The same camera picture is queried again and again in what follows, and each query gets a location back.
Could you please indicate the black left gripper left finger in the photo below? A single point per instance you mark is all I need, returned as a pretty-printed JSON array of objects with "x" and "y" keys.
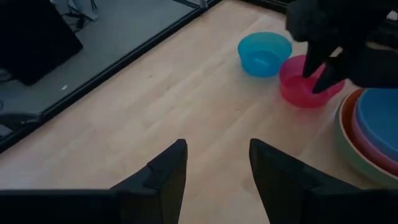
[{"x": 155, "y": 193}]

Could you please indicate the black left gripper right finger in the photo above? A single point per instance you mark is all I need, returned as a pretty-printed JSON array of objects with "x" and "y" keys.
[{"x": 280, "y": 186}]

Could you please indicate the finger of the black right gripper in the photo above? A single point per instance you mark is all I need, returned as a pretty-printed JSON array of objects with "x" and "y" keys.
[
  {"x": 314, "y": 59},
  {"x": 334, "y": 73}
]

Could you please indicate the small pink plastic bowl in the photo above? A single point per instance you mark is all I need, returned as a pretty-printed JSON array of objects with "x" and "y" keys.
[{"x": 298, "y": 93}]

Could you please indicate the orange plastic bowl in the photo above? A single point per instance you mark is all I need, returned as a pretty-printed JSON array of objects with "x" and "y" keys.
[{"x": 345, "y": 115}]

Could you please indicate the grey-blue plastic bowl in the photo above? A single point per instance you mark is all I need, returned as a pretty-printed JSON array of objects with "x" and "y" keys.
[{"x": 379, "y": 121}]

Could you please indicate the small turquoise plastic bowl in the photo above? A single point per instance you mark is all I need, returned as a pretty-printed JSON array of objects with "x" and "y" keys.
[{"x": 264, "y": 54}]

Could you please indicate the large mint green bowl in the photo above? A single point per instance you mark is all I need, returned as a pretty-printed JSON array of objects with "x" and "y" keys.
[{"x": 348, "y": 152}]

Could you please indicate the small white floor scrap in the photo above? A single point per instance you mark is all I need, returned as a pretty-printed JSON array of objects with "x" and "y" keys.
[{"x": 64, "y": 87}]

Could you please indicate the black chair base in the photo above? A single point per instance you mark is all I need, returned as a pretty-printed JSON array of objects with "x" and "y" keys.
[{"x": 18, "y": 119}]

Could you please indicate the black box on floor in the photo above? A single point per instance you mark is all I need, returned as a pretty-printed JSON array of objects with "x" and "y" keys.
[{"x": 31, "y": 40}]

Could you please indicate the black table edge rail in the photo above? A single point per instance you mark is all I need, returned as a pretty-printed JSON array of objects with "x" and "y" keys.
[{"x": 124, "y": 60}]

